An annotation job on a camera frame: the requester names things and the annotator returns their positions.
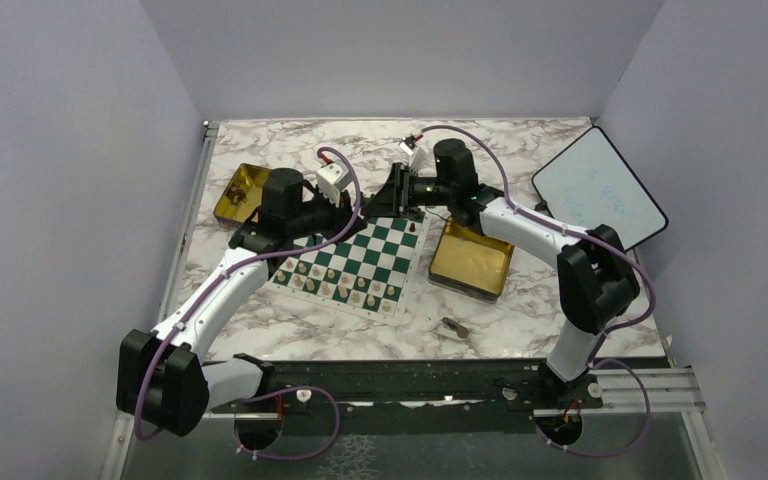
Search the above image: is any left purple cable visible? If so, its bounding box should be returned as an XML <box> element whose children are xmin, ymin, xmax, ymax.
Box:
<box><xmin>133</xmin><ymin>146</ymin><xmax>363</xmax><ymax>463</ymax></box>

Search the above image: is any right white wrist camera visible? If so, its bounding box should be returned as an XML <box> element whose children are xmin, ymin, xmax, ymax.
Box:
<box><xmin>399</xmin><ymin>134</ymin><xmax>427</xmax><ymax>174</ymax></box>

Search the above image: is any aluminium frame rail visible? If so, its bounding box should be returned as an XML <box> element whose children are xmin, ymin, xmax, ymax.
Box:
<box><xmin>99</xmin><ymin>120</ymin><xmax>221</xmax><ymax>479</ymax></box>

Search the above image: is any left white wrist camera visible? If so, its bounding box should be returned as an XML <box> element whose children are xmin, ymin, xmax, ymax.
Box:
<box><xmin>316</xmin><ymin>161</ymin><xmax>352</xmax><ymax>207</ymax></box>

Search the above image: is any white tablet whiteboard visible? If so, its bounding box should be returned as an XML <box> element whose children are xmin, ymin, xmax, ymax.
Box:
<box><xmin>532</xmin><ymin>126</ymin><xmax>669</xmax><ymax>250</ymax></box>

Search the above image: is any dark pawn cluster in tin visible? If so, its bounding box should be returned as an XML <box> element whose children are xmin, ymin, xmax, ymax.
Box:
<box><xmin>226</xmin><ymin>186</ymin><xmax>247</xmax><ymax>205</ymax></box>

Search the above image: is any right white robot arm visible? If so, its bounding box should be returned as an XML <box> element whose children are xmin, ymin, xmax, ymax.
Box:
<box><xmin>362</xmin><ymin>139</ymin><xmax>640</xmax><ymax>407</ymax></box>

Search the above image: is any green and white chessboard mat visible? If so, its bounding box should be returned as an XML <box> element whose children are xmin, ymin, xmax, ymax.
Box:
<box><xmin>266</xmin><ymin>210</ymin><xmax>429</xmax><ymax>326</ymax></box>

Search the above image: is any empty gold tin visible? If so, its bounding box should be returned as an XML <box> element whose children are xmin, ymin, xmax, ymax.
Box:
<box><xmin>428</xmin><ymin>217</ymin><xmax>514</xmax><ymax>303</ymax></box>

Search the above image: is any light wooden chess pieces row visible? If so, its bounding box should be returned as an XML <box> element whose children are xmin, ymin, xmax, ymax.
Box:
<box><xmin>268</xmin><ymin>257</ymin><xmax>407</xmax><ymax>317</ymax></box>

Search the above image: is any purple cable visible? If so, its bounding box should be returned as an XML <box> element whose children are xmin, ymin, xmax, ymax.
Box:
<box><xmin>133</xmin><ymin>146</ymin><xmax>363</xmax><ymax>463</ymax></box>
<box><xmin>417</xmin><ymin>124</ymin><xmax>658</xmax><ymax>460</ymax></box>

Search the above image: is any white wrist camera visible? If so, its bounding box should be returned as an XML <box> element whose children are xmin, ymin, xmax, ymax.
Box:
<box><xmin>316</xmin><ymin>161</ymin><xmax>352</xmax><ymax>207</ymax></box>
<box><xmin>399</xmin><ymin>134</ymin><xmax>427</xmax><ymax>174</ymax></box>

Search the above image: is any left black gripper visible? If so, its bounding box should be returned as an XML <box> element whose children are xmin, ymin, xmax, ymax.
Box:
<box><xmin>288</xmin><ymin>184</ymin><xmax>368</xmax><ymax>246</ymax></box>

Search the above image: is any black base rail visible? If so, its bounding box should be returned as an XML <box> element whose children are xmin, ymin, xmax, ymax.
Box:
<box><xmin>208</xmin><ymin>357</ymin><xmax>637</xmax><ymax>439</ymax></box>

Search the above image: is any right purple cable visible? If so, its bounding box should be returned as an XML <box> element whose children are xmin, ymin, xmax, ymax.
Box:
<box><xmin>417</xmin><ymin>124</ymin><xmax>658</xmax><ymax>460</ymax></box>

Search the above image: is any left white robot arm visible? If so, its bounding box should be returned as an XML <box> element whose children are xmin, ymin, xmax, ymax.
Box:
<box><xmin>115</xmin><ymin>162</ymin><xmax>365</xmax><ymax>439</ymax></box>

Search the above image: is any gold tin with dark pieces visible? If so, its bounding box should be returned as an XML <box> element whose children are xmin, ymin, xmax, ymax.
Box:
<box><xmin>213</xmin><ymin>163</ymin><xmax>271</xmax><ymax>228</ymax></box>

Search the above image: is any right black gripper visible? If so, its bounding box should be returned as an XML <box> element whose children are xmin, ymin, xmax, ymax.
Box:
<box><xmin>360</xmin><ymin>163</ymin><xmax>454</xmax><ymax>220</ymax></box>

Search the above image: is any small wooden piece on table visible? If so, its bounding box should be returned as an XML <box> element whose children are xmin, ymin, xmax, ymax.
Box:
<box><xmin>441</xmin><ymin>317</ymin><xmax>469</xmax><ymax>340</ymax></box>

